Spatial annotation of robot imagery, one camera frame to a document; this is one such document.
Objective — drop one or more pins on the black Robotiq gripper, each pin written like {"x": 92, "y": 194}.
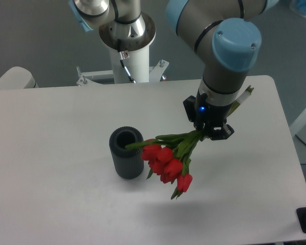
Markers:
{"x": 208, "y": 117}

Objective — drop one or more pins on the red tulip bouquet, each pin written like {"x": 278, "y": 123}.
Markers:
{"x": 169, "y": 157}

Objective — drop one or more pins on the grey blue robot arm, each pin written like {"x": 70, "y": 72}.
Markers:
{"x": 219, "y": 32}

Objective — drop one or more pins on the dark grey ribbed vase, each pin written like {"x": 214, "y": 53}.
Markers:
{"x": 128, "y": 163}

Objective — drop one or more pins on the white furniture at right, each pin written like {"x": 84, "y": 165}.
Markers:
{"x": 298, "y": 123}

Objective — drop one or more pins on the clear bag with blue items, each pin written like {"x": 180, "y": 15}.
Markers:
{"x": 299, "y": 7}

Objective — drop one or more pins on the white rounded furniture piece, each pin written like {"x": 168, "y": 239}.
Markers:
{"x": 17, "y": 78}

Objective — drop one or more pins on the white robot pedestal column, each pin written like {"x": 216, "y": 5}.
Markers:
{"x": 129, "y": 59}

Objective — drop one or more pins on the white metal base frame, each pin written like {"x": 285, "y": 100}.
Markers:
{"x": 156, "y": 74}

